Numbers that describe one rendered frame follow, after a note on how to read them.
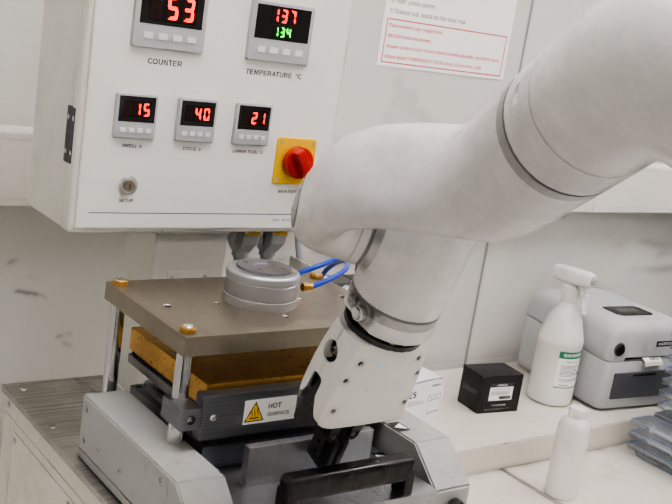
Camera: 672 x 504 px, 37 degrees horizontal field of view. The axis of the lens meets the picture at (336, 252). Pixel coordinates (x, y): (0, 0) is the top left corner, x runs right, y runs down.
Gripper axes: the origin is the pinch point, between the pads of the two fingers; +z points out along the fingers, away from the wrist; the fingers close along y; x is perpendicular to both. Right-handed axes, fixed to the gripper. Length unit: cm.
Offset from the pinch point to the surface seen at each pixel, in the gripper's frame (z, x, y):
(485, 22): -19, 73, 71
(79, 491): 15.9, 13.0, -17.0
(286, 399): -1.4, 5.5, -2.2
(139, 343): 3.8, 21.2, -10.2
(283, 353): -0.3, 13.4, 2.2
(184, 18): -26.0, 38.4, -6.1
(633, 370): 25, 27, 95
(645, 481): 31, 8, 83
